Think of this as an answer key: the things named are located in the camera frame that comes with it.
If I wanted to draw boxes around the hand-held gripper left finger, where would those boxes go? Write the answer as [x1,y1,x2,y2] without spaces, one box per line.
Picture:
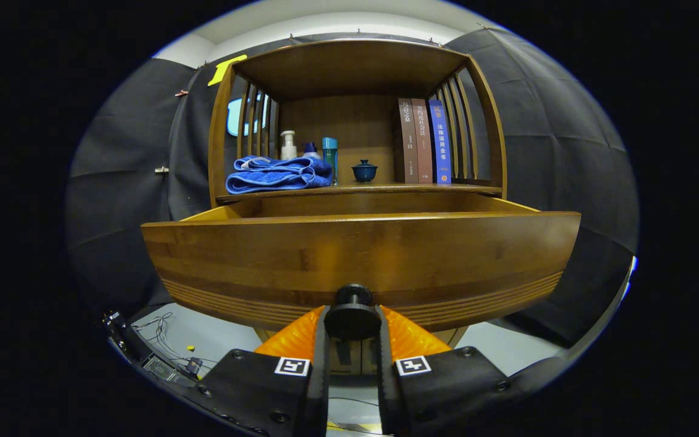
[186,305,331,437]

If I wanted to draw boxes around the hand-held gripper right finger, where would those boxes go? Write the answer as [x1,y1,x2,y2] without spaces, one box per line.
[376,305,526,436]

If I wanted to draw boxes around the wooden drawer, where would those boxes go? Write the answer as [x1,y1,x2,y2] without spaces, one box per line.
[141,193,582,342]

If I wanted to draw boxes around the wooden cabinet door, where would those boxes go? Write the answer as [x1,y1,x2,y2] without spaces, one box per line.
[362,339,380,374]
[329,339,362,374]

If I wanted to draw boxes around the wooden countertop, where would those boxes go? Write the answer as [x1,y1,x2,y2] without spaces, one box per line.
[216,182,502,205]

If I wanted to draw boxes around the wooden cabinet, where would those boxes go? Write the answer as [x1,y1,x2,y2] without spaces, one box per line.
[208,39,508,377]

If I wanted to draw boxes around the black electronics box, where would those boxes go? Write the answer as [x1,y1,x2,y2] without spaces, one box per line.
[141,352,197,384]

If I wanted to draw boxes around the blue folded towel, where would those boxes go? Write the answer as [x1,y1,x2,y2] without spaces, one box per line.
[226,155,333,195]

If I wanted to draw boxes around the blue lidded teacup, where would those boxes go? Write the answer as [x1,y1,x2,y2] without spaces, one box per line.
[351,160,378,183]

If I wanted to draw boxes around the teal transparent bottle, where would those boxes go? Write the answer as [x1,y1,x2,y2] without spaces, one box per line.
[322,137,339,186]

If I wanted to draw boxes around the reddish brown book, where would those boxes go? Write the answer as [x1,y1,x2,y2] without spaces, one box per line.
[413,98,434,184]

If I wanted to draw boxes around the blue book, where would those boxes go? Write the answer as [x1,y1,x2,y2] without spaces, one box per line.
[428,99,452,185]

